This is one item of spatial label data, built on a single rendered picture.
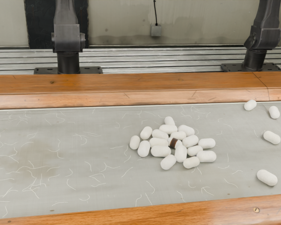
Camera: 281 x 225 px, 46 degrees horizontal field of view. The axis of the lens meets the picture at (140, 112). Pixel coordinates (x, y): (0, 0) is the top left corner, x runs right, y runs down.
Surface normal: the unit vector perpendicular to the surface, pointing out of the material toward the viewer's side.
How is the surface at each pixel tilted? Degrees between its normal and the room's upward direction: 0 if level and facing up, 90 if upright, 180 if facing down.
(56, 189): 0
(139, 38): 89
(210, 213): 0
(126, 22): 90
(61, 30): 60
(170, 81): 0
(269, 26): 79
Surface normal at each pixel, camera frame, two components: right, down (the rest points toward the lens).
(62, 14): 0.21, 0.06
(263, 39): 0.22, 0.38
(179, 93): 0.18, -0.20
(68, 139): 0.07, -0.84
